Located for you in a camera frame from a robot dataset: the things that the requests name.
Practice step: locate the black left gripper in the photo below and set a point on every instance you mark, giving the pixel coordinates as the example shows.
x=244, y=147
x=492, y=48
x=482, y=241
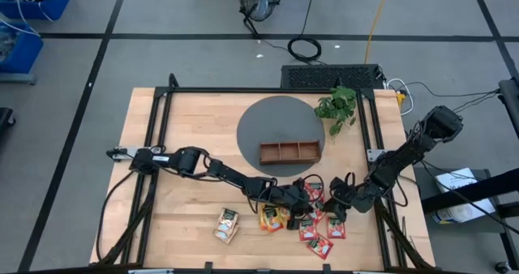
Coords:
x=292, y=201

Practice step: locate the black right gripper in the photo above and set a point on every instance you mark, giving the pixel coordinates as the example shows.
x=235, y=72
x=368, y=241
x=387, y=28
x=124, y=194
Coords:
x=341, y=196

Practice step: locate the strawberry tea packet red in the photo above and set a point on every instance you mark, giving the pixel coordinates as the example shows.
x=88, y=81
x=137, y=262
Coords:
x=308, y=231
x=320, y=247
x=336, y=228
x=315, y=192
x=317, y=215

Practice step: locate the vanilla apple tea packet beige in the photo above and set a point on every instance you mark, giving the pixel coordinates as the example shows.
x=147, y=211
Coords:
x=224, y=236
x=228, y=217

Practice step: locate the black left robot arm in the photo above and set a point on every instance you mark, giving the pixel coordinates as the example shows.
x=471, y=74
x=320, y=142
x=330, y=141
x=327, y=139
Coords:
x=184, y=160

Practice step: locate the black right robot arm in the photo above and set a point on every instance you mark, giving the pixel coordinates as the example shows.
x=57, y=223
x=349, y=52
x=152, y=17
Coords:
x=405, y=152

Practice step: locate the wooden three-compartment tray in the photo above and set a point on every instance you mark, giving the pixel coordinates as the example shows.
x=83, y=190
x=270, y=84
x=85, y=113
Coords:
x=284, y=151

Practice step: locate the grey side table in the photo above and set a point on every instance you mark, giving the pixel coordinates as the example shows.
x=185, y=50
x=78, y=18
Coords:
x=425, y=185

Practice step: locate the grey round mat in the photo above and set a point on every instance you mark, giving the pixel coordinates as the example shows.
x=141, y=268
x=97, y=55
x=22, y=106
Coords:
x=275, y=116

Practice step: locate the green potted plant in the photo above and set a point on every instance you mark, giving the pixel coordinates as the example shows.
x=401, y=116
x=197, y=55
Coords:
x=338, y=104

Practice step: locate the white paper stack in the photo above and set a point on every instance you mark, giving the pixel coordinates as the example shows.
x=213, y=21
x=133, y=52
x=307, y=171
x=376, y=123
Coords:
x=452, y=181

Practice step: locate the yellow power plug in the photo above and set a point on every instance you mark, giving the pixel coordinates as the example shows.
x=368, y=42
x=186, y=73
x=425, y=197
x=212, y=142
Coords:
x=400, y=99

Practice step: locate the black perforated computer case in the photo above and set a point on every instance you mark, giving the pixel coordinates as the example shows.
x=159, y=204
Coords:
x=324, y=77

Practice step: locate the black metal stand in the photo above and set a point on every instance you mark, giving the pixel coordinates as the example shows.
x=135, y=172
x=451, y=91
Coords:
x=466, y=191

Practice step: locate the black caster wheel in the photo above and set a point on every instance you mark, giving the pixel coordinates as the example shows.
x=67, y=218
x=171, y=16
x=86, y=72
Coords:
x=503, y=267

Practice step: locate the black floor fan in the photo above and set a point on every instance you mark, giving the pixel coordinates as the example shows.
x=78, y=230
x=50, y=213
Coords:
x=259, y=2

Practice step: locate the blue plastic bin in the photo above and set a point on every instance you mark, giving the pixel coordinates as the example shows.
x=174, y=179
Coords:
x=30, y=57
x=61, y=0

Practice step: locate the grey dolly platform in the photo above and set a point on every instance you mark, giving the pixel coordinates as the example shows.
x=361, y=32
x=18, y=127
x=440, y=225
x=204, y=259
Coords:
x=16, y=78

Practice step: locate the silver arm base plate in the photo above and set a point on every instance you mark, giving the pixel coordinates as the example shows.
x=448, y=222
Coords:
x=372, y=154
x=121, y=152

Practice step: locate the black aluminium table frame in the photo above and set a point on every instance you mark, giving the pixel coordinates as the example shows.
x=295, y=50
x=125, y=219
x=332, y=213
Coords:
x=243, y=90

